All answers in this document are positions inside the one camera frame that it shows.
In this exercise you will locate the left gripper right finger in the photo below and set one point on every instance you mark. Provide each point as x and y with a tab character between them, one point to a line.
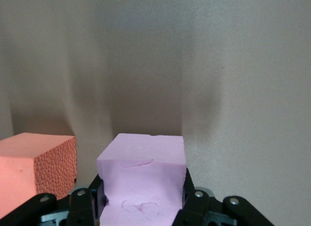
194	206

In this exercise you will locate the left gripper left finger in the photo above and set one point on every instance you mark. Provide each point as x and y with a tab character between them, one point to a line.
81	206

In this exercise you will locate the pink foam cube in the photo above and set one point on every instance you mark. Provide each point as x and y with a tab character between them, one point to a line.
143	175

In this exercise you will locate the orange foam cube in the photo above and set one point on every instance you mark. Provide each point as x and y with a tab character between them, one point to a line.
29	167

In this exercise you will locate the brown paper table cover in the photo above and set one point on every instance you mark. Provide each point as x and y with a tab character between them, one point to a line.
218	65

